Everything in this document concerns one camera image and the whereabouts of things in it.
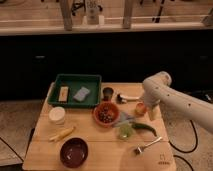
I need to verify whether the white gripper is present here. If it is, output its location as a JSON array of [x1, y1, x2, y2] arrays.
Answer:
[[141, 92, 160, 121]]

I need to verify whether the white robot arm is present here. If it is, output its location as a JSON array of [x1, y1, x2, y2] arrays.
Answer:
[[142, 71, 213, 134]]

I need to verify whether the green small cup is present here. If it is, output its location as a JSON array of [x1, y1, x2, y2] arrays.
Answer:
[[118, 124, 133, 140]]

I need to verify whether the dark paper cup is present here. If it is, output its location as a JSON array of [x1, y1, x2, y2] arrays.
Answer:
[[103, 87, 114, 101]]

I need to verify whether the grey cloth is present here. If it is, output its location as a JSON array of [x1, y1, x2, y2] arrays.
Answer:
[[113, 112, 135, 127]]

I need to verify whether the silver fork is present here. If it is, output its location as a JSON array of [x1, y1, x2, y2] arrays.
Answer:
[[133, 137, 162, 155]]

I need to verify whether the orange bowl with grapes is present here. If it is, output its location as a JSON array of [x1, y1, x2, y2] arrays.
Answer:
[[93, 101, 120, 127]]

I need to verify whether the blue sponge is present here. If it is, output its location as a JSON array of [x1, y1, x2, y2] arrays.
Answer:
[[73, 87, 90, 102]]

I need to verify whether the green plastic tray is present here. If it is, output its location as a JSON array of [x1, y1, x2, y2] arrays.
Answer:
[[48, 74, 101, 108]]

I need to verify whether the yellow corn cob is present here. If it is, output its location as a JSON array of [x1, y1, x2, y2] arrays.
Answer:
[[49, 126, 75, 142]]

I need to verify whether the dark maroon bowl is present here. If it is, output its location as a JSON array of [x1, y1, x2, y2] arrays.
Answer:
[[60, 137, 88, 168]]

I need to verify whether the tan wooden block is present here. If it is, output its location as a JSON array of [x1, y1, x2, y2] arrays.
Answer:
[[59, 86, 69, 102]]

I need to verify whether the black power cable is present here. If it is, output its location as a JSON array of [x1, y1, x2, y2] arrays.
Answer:
[[168, 119, 200, 154]]

